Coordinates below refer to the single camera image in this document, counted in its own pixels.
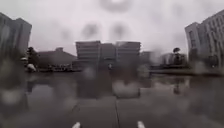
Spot wide mid-rise building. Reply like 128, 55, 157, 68
73, 40, 142, 70

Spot low dark-roofed building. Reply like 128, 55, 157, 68
36, 46, 78, 71

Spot robot's own part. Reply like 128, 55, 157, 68
137, 120, 146, 128
72, 121, 82, 128

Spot tree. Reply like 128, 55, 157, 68
25, 46, 40, 69
171, 47, 184, 66

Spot pale multi-storey building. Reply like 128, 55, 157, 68
184, 9, 224, 68

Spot tall grey building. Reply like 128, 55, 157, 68
0, 12, 33, 64

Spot wet grey paved ground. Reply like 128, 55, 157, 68
0, 70, 224, 128

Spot small distant buildings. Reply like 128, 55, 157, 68
139, 50, 188, 67

